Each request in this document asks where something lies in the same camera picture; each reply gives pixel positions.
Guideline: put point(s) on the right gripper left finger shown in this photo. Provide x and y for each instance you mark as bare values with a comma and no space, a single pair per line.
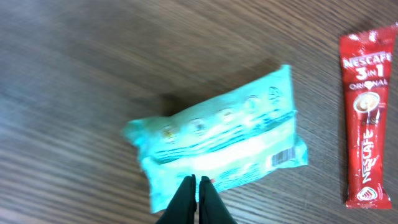
183,205

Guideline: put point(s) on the red Nescafe stick sachet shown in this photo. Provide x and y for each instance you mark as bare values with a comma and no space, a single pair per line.
366,65

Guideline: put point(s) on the mint green pack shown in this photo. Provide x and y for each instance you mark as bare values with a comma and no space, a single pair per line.
233,139

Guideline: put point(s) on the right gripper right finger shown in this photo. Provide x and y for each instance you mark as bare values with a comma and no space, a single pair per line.
212,210

